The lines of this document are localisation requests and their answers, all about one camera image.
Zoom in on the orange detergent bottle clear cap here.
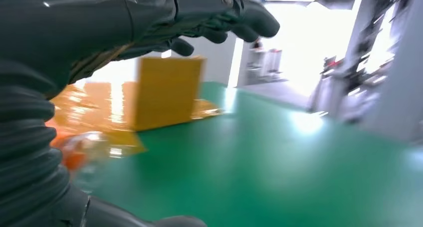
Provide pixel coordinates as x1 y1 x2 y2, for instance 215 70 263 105
46 119 113 193

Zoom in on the yellow taped cardboard box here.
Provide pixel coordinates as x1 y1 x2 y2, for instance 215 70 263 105
49 55 223 158

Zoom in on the green topped table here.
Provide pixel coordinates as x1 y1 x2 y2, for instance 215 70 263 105
71 81 423 227

